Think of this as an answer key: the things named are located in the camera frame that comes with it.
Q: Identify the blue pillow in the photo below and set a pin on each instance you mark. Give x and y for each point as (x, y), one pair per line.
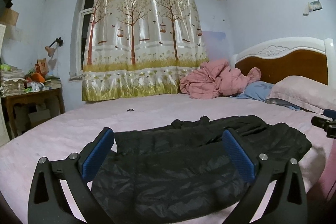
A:
(259, 91)

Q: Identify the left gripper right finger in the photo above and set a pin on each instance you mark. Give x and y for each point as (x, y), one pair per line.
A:
(287, 204)

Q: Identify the pink pillow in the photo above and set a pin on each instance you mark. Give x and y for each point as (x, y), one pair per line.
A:
(305, 93)

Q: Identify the wall photo sticker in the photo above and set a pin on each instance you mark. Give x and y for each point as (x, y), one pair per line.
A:
(311, 7)

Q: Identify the tree pattern curtain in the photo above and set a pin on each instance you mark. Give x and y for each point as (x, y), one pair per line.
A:
(138, 48)

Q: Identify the pink wall desk lamp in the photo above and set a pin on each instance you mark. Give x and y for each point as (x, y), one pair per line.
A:
(58, 42)

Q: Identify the white and brown headboard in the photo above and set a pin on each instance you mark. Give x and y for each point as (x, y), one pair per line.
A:
(294, 56)

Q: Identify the window frame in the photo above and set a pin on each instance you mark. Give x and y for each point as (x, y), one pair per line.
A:
(79, 33)

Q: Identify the black puffer jacket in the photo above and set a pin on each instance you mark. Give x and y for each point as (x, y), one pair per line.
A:
(181, 171)

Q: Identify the pink crumpled blanket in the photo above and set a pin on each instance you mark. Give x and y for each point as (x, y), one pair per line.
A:
(217, 78)

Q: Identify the clutter pile on table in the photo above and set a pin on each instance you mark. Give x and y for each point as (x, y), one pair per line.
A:
(15, 82)

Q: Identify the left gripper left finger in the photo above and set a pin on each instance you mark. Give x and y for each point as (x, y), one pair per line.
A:
(47, 201)

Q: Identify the pink bed sheet mattress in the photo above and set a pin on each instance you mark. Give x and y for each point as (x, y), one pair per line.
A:
(71, 131)

